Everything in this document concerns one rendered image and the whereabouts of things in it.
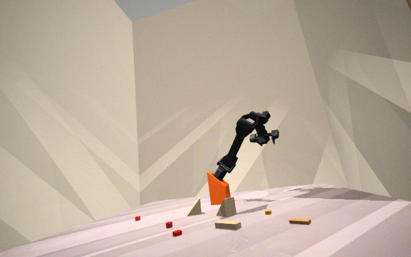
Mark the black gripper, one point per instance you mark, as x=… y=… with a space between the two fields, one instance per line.
x=274 y=134

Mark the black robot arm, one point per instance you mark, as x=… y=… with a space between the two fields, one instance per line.
x=243 y=129

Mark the orange flat bar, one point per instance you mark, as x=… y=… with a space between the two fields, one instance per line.
x=299 y=221

